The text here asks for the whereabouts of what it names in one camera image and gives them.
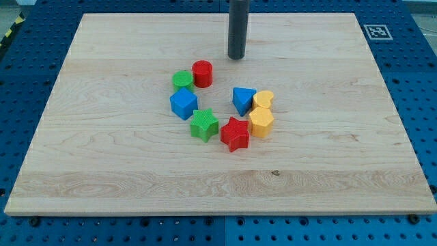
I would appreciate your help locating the green star block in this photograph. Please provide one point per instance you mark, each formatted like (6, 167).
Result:
(204, 124)

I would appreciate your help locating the red star block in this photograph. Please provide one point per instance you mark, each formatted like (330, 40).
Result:
(235, 134)

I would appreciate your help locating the black bolt front left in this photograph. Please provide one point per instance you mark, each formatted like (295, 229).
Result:
(34, 222)

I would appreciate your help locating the yellow hexagon block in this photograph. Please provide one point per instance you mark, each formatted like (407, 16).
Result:
(260, 122)

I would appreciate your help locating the blue triangle block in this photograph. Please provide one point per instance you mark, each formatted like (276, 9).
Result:
(242, 99)

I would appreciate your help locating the red cylinder block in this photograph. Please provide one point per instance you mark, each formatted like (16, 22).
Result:
(202, 73)

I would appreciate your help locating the black bolt front right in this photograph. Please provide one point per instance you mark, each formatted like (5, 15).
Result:
(414, 219)

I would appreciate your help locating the white fiducial marker tag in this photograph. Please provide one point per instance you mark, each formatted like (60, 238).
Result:
(377, 32)

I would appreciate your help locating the green cylinder block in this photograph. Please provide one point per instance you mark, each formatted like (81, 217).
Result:
(183, 79)

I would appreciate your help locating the yellow heart block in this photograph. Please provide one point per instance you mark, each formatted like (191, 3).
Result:
(263, 99)

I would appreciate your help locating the black bolt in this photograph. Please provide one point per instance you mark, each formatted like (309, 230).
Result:
(34, 222)
(414, 219)

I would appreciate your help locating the blue cube block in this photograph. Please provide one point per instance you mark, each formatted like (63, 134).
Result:
(183, 103)

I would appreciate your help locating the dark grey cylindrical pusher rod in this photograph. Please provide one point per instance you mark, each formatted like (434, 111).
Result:
(237, 28)

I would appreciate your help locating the light wooden board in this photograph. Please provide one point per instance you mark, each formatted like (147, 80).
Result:
(108, 143)

